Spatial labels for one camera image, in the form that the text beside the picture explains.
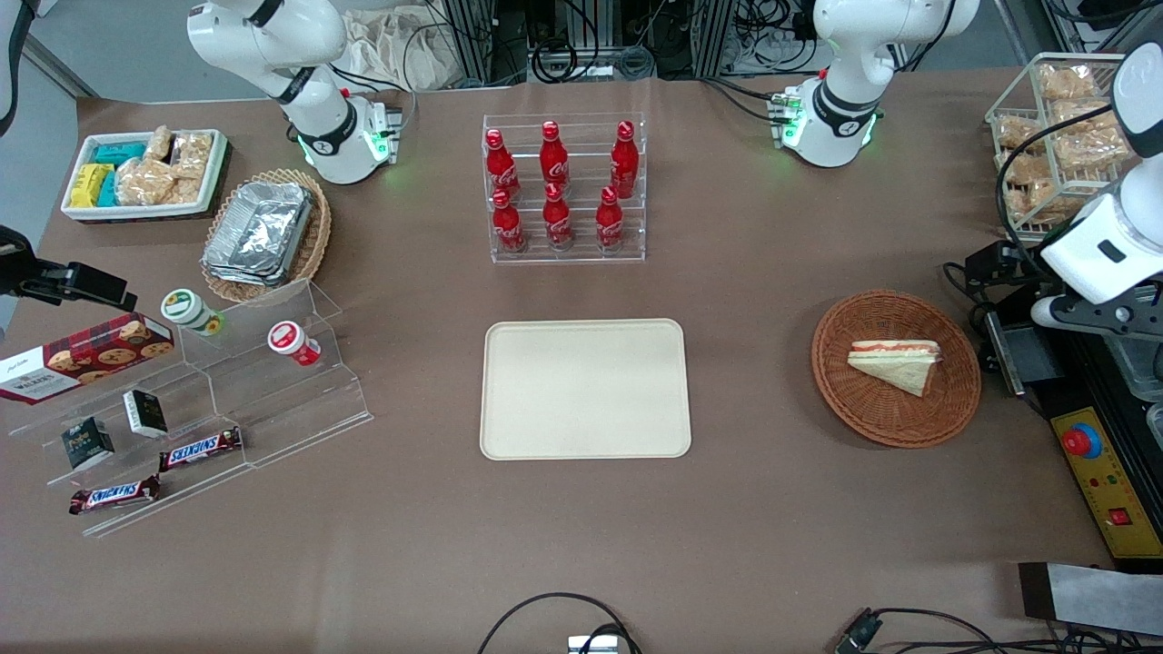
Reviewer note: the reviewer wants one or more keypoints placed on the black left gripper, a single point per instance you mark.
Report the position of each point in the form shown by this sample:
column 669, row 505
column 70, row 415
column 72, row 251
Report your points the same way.
column 1011, row 274

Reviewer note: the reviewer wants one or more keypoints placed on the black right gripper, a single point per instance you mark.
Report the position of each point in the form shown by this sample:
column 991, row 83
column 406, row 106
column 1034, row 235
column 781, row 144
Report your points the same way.
column 18, row 271

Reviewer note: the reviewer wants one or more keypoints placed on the triangular sandwich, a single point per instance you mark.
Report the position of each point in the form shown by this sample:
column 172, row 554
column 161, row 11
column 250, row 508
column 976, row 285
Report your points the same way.
column 895, row 363

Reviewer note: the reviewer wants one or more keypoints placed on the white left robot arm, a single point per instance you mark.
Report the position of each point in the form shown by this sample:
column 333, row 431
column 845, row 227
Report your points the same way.
column 854, row 54

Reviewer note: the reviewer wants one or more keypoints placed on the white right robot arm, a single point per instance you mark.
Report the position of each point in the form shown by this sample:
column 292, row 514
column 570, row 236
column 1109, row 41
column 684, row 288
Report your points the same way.
column 263, row 36

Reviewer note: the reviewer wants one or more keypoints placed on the round brown wicker basket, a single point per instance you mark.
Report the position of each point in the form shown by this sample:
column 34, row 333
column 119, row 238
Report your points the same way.
column 872, row 418

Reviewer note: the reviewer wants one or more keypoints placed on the oval tan wicker basket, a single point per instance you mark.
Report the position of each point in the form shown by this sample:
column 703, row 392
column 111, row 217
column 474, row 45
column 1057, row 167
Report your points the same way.
column 318, row 241

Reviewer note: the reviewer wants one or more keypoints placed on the beige plastic tray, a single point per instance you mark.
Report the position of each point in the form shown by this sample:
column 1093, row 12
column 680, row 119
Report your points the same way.
column 586, row 391

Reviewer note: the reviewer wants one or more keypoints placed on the bagged bread pastry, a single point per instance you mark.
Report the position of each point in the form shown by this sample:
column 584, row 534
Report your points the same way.
column 1018, row 133
column 1040, row 202
column 1086, row 145
column 1065, row 82
column 1025, row 168

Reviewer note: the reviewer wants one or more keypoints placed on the red Walkers cookie box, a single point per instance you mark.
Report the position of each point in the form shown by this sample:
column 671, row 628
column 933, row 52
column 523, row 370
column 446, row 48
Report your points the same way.
column 86, row 359

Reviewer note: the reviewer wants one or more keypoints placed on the white rectangular snack bin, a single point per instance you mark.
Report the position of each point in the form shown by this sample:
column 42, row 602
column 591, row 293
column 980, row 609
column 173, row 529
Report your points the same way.
column 136, row 213

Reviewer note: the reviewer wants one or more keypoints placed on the grey metal box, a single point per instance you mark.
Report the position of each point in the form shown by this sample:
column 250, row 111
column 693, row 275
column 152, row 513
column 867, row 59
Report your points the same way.
column 1027, row 354

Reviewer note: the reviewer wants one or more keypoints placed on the teal snack packet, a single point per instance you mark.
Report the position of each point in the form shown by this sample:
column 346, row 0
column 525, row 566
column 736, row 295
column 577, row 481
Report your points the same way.
column 108, row 189
column 118, row 153

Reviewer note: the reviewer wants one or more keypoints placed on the yellow snack packet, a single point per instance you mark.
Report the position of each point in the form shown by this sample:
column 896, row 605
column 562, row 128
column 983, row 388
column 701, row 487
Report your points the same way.
column 89, row 184

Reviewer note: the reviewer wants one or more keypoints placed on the green lid yogurt cup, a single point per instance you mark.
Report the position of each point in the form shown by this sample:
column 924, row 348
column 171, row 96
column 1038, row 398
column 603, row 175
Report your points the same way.
column 189, row 309

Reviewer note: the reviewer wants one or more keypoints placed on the clear bag of crackers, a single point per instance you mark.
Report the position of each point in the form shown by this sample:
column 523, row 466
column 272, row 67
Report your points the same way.
column 159, row 143
column 193, row 156
column 144, row 183

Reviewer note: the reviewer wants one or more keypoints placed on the small black white box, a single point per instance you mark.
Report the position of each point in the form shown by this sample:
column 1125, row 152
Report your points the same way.
column 145, row 413

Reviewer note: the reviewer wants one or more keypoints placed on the black appliance base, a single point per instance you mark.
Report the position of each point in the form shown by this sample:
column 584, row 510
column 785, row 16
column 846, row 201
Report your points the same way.
column 1090, row 391

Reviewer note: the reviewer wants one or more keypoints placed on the clear plastic container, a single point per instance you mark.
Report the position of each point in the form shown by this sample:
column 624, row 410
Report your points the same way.
column 1147, row 368

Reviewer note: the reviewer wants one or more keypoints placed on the stack of foil containers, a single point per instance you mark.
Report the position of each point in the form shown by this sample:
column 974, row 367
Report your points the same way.
column 259, row 232

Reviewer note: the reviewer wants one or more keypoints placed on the red emergency stop button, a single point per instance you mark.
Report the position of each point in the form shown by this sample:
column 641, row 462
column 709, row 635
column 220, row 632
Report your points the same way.
column 1082, row 441

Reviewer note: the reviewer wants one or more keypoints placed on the Snickers bar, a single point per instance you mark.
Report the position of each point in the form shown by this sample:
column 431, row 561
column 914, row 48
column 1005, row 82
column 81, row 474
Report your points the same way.
column 200, row 449
column 114, row 495

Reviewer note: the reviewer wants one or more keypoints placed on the red lid yogurt cup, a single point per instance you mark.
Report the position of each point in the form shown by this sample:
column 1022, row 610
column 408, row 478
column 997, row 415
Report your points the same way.
column 293, row 341

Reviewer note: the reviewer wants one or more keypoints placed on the clear acrylic stepped stand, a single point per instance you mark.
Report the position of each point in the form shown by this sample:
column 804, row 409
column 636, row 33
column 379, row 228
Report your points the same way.
column 300, row 409
column 182, row 490

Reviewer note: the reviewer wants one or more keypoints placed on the yellow control panel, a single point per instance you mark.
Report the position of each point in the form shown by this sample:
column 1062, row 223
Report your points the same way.
column 1104, row 490

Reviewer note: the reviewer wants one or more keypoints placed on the grey flat panel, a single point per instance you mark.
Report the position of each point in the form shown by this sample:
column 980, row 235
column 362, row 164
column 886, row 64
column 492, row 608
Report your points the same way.
column 1090, row 595

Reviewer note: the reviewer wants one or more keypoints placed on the red Coca-Cola bottle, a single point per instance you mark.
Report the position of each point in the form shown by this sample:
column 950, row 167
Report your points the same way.
column 501, row 168
column 610, row 225
column 554, row 159
column 509, row 227
column 624, row 163
column 557, row 222

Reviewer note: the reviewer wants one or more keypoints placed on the beige cloth bag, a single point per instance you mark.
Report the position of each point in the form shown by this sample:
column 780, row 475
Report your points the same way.
column 400, row 50

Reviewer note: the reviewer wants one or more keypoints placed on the clear acrylic bottle rack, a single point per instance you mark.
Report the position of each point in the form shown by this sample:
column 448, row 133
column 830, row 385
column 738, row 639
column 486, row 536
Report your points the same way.
column 581, row 245

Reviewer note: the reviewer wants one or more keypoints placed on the silver metal clamp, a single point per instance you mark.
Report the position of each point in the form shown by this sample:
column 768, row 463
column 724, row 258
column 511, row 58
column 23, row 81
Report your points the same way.
column 592, row 645

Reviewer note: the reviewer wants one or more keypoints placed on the aluminium frame post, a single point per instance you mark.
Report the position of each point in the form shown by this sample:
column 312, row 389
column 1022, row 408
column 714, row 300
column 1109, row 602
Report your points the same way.
column 713, row 36
column 471, row 41

